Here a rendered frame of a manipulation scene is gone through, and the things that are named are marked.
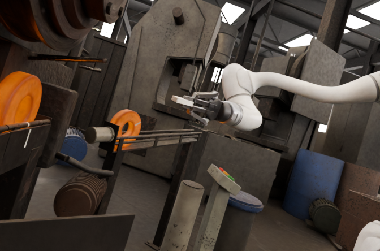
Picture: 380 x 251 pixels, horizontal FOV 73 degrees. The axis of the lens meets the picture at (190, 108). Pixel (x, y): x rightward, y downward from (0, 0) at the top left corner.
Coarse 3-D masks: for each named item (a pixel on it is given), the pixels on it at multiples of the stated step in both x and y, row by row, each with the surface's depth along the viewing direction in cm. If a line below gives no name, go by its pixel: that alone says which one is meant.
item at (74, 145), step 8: (72, 128) 272; (72, 136) 244; (80, 136) 260; (64, 144) 239; (72, 144) 243; (80, 144) 246; (64, 152) 240; (72, 152) 243; (80, 152) 247; (80, 160) 249
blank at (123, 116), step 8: (120, 112) 100; (128, 112) 101; (136, 112) 106; (112, 120) 98; (120, 120) 99; (128, 120) 102; (136, 120) 106; (120, 128) 100; (128, 128) 108; (136, 128) 108; (128, 144) 106
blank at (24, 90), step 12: (12, 72) 51; (24, 72) 53; (0, 84) 47; (12, 84) 48; (24, 84) 50; (36, 84) 56; (0, 96) 46; (12, 96) 47; (24, 96) 52; (36, 96) 58; (0, 108) 46; (12, 108) 48; (24, 108) 57; (36, 108) 60; (0, 120) 46; (12, 120) 50; (24, 120) 56
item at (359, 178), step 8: (344, 168) 340; (352, 168) 333; (360, 168) 329; (368, 168) 327; (344, 176) 338; (352, 176) 332; (360, 176) 327; (368, 176) 325; (376, 176) 326; (344, 184) 335; (352, 184) 330; (360, 184) 326; (368, 184) 325; (376, 184) 327; (336, 192) 340; (344, 192) 333; (360, 192) 325; (368, 192) 325; (376, 192) 329; (336, 200) 338; (344, 200) 331
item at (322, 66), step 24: (312, 48) 356; (288, 72) 380; (312, 72) 362; (336, 72) 388; (264, 96) 407; (288, 96) 385; (288, 120) 404; (312, 120) 414; (264, 144) 367; (288, 144) 397; (288, 168) 402
